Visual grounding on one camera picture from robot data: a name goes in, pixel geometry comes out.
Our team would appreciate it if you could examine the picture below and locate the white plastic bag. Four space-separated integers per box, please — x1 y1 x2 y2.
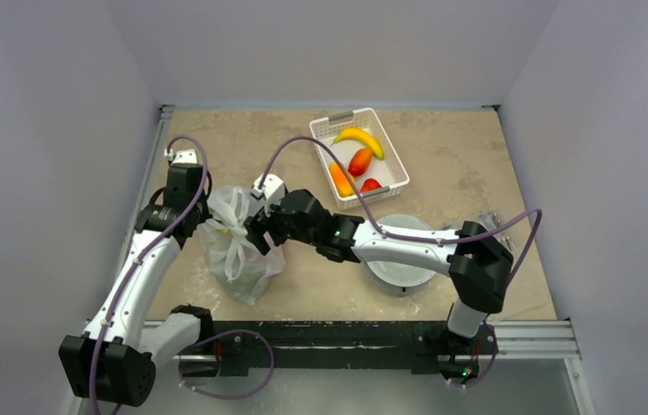
200 185 286 305

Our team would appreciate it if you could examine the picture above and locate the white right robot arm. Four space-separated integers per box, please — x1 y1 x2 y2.
245 189 514 352

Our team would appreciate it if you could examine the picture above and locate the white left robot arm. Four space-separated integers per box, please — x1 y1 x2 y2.
58 162 215 406

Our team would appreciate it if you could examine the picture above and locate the orange fake papaya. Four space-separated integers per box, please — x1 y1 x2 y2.
329 163 356 198

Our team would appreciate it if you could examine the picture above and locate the red fake apple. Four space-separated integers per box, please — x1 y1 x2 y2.
360 178 382 194

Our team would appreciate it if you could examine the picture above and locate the red fake mango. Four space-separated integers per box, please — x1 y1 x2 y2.
347 148 374 177

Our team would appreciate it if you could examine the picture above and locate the yellow fake banana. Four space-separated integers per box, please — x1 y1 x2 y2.
333 127 384 160

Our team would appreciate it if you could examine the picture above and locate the white perforated plastic basket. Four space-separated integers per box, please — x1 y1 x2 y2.
309 107 410 209

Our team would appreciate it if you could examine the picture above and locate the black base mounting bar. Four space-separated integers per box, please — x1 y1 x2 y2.
179 321 498 381

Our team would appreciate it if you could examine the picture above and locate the white round perforated plate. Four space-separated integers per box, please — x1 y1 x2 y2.
363 214 435 296

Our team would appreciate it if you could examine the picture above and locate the clear plastic screw box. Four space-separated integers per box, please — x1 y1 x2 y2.
440 209 516 253

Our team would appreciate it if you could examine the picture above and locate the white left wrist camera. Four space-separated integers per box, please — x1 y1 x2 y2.
164 149 199 166

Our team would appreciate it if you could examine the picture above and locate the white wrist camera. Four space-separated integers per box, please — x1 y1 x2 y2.
164 149 199 166
248 174 286 217

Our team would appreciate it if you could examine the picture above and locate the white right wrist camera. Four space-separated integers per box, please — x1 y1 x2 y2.
248 174 286 217

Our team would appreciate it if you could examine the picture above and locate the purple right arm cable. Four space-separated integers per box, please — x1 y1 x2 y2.
257 136 543 390

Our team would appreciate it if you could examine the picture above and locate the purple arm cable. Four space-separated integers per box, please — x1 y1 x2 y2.
88 135 276 415
257 136 543 390

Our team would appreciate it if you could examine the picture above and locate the aluminium table edge rail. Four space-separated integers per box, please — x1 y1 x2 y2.
115 104 176 276

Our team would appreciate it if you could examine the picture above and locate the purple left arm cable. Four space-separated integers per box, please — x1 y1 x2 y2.
88 135 276 415

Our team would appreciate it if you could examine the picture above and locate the aluminium front frame rail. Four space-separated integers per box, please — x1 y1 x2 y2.
74 318 582 362

